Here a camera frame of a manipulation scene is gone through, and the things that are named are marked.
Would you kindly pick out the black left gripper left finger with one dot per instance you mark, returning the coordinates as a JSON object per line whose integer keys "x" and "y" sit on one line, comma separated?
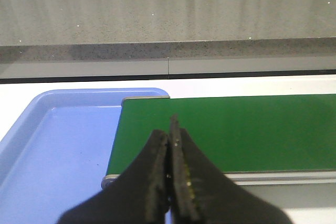
{"x": 138, "y": 195}

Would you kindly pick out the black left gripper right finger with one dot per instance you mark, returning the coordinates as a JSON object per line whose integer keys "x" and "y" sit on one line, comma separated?
{"x": 201, "y": 193}

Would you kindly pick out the green conveyor belt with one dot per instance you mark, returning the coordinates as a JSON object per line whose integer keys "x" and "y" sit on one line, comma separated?
{"x": 236, "y": 132}

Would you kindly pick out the blue plastic tray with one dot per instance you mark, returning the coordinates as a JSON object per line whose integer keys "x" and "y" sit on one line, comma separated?
{"x": 56, "y": 153}

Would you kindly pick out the grey stone counter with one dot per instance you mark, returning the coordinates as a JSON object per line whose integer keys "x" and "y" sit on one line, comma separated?
{"x": 86, "y": 38}

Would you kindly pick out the aluminium conveyor frame rail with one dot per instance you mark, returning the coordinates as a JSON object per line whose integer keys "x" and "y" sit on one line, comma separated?
{"x": 275, "y": 176}

